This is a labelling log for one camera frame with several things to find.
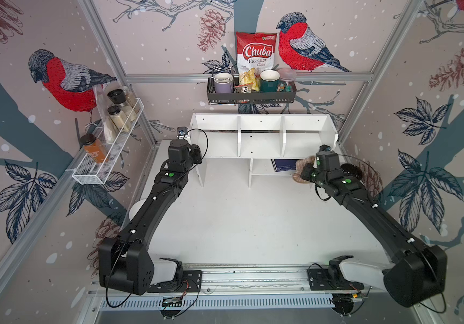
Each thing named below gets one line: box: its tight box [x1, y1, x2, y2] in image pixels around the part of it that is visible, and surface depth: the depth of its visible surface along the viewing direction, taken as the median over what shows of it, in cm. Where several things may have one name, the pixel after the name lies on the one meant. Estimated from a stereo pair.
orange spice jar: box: [79, 133, 110, 164], surface depth 68 cm
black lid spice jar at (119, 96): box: [107, 89, 137, 123], surface depth 81 cm
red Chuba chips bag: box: [236, 31, 278, 78], surface depth 81 cm
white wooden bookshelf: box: [188, 113, 339, 188], surface depth 85 cm
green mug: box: [259, 69, 287, 93], surface depth 85 cm
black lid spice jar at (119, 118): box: [107, 105, 130, 133], surface depth 78 cm
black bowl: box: [340, 163, 363, 181], surface depth 103 cm
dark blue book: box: [270, 158, 299, 173], surface depth 92 cm
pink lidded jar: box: [277, 66, 297, 93], surface depth 87 cm
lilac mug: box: [213, 72, 234, 94], surface depth 84 cm
